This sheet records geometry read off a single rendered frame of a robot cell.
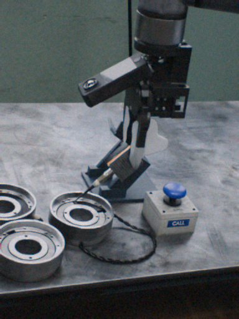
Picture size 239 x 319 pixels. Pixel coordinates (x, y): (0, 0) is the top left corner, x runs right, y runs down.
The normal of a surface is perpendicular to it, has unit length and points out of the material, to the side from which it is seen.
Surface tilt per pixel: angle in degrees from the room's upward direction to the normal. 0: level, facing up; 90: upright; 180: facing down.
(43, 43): 90
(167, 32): 87
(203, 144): 0
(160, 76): 87
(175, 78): 87
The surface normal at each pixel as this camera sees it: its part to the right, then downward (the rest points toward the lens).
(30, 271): 0.17, 0.51
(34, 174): 0.16, -0.86
